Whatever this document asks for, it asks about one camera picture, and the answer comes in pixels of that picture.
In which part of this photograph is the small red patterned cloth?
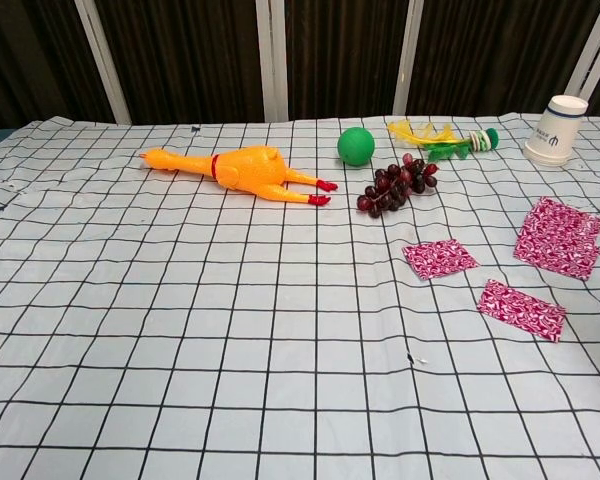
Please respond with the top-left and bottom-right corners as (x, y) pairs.
(401, 238), (481, 282)

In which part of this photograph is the white plastic bottle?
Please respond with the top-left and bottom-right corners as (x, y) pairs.
(523, 94), (590, 168)

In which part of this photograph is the yellow green feather shuttlecock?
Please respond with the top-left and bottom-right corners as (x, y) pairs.
(386, 119), (499, 163)

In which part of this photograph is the dark purple grape bunch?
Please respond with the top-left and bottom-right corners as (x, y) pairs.
(356, 152), (439, 219)

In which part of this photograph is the green ball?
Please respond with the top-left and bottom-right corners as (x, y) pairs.
(336, 126), (376, 168)

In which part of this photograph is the yellow rubber chicken toy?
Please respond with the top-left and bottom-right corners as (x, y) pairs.
(138, 144), (339, 207)

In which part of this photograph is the white checked tablecloth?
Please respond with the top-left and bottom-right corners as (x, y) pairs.
(0, 110), (600, 480)

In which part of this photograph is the white partition frame post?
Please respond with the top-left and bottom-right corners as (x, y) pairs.
(255, 0), (290, 122)
(393, 0), (425, 118)
(73, 0), (133, 125)
(564, 0), (600, 117)

